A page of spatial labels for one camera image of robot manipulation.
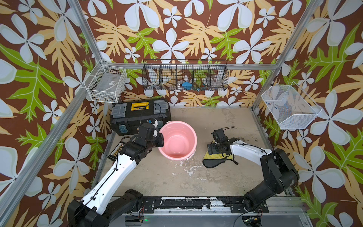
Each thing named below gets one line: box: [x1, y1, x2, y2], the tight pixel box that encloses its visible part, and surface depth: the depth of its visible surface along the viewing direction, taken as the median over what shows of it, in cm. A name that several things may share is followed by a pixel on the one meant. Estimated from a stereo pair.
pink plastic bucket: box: [158, 120, 198, 161], surface depth 89 cm
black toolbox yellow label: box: [110, 99, 172, 136], surface depth 96 cm
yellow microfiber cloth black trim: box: [202, 150, 239, 168], surface depth 91 cm
